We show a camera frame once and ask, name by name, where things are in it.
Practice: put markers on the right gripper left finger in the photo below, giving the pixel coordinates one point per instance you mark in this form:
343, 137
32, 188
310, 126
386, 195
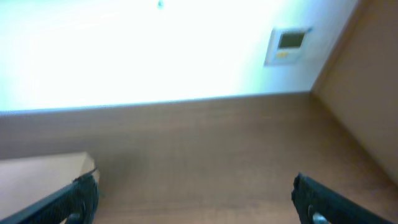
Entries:
75, 203

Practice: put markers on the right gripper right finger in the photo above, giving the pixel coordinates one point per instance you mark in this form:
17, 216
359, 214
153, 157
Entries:
316, 203

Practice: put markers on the brown cardboard box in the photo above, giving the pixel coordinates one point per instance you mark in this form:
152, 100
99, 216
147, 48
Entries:
25, 181

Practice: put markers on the white wall thermostat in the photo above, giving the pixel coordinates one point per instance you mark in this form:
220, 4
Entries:
286, 45

